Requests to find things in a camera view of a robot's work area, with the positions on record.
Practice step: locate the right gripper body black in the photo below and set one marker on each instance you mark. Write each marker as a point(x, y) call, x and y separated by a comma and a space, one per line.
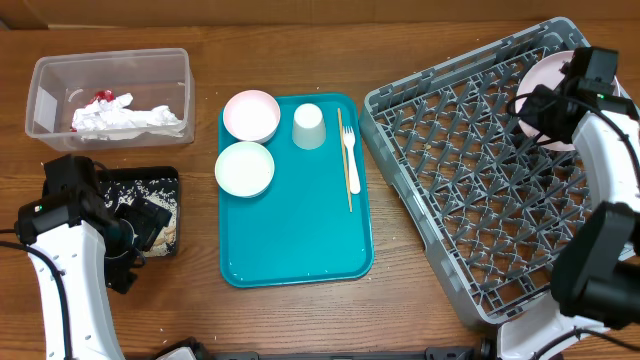
point(540, 110)

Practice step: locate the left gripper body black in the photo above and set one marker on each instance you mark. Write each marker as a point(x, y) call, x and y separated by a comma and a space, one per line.
point(123, 253)

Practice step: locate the white round plate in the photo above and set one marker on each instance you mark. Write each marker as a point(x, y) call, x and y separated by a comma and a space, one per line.
point(547, 72)

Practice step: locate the white napkin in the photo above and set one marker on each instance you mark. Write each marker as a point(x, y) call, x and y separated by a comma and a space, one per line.
point(115, 121)

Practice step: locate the white bowl with rice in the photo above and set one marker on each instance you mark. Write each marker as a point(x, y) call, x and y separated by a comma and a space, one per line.
point(244, 169)

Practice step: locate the red snack wrapper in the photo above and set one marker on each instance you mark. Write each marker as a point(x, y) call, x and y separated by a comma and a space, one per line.
point(106, 95)

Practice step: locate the white bowl with peanuts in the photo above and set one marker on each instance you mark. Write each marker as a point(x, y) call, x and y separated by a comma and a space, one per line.
point(252, 115)

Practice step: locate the white upturned cup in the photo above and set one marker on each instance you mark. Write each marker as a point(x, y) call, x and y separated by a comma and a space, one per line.
point(309, 130)

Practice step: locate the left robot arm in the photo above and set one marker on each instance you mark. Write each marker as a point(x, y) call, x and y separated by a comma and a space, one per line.
point(80, 247)

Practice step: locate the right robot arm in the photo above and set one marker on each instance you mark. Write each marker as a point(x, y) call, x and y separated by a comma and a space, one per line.
point(591, 289)

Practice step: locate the black waste tray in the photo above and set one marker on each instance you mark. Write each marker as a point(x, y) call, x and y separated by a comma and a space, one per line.
point(139, 173)

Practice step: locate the grey dishwasher rack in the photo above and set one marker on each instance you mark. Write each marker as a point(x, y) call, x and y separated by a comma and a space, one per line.
point(493, 207)

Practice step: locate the peanuts pile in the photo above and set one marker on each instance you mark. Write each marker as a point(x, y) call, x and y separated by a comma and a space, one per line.
point(166, 237)

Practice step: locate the spilled rice pile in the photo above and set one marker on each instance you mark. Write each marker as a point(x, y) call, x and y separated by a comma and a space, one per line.
point(160, 191)

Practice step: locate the clear plastic bin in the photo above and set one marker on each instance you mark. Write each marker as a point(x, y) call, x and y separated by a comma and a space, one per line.
point(60, 85)

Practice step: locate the white plastic fork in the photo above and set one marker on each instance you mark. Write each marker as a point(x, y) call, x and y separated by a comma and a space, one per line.
point(349, 141)

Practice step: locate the wooden chopstick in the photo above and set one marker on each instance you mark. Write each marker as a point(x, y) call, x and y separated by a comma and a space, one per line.
point(344, 159)

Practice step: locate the cardboard backdrop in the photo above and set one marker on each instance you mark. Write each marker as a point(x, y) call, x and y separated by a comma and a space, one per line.
point(43, 14)

